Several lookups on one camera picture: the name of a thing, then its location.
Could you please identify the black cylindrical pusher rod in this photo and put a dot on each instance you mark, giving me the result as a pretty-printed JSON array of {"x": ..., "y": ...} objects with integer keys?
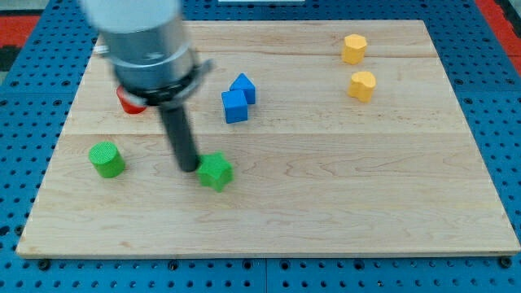
[{"x": 177, "y": 127}]

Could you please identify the green star block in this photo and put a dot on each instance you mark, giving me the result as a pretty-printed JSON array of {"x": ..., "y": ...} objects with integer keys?
[{"x": 214, "y": 171}]

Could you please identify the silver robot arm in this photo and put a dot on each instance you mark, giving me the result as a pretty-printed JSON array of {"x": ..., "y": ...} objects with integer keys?
[{"x": 154, "y": 61}]

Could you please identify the blue triangle block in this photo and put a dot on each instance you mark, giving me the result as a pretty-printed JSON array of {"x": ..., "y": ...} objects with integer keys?
[{"x": 243, "y": 83}]

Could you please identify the red block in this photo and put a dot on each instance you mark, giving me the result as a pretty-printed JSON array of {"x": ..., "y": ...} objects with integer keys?
[{"x": 127, "y": 106}]

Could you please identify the blue cube block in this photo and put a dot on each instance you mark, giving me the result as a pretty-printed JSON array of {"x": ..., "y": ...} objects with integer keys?
[{"x": 235, "y": 106}]

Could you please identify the green cylinder block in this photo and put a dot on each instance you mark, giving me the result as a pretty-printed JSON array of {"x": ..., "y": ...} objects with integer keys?
[{"x": 106, "y": 159}]

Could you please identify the wooden board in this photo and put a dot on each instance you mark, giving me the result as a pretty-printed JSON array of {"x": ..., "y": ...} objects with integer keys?
[{"x": 317, "y": 174}]

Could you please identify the yellow heart block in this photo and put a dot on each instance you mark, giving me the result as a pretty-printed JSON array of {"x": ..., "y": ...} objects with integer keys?
[{"x": 361, "y": 86}]

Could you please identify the yellow hexagon block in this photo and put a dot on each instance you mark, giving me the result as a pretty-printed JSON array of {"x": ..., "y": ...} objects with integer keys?
[{"x": 354, "y": 49}]

